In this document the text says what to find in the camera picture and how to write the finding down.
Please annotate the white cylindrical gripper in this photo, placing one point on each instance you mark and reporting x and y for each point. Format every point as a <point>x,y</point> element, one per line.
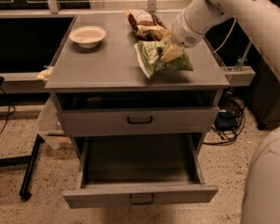
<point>183,32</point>

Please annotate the black metal stand leg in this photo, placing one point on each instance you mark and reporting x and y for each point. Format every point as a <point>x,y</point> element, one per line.
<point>29,162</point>

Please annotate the brown white chip bag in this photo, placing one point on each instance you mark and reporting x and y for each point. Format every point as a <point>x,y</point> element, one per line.
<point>145,24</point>

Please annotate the clear plastic bag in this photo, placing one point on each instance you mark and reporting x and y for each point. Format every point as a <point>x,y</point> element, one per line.
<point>49,127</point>

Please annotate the white paper bowl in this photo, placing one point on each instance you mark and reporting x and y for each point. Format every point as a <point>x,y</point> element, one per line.
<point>88,37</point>

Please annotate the closed grey top drawer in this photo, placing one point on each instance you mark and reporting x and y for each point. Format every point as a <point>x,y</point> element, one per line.
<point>130,121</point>

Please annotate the yellow sponge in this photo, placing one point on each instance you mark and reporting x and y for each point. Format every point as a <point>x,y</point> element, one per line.
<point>45,74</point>

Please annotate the green jalapeno chip bag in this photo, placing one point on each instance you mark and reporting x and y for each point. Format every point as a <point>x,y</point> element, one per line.
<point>148,56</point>

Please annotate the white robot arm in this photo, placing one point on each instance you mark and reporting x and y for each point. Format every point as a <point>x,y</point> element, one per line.
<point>260,19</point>

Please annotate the grey metal rail beam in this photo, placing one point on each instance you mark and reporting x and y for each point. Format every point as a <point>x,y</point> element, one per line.
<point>240,78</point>

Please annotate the grey drawer cabinet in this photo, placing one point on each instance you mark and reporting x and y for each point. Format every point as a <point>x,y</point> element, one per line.
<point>110,76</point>

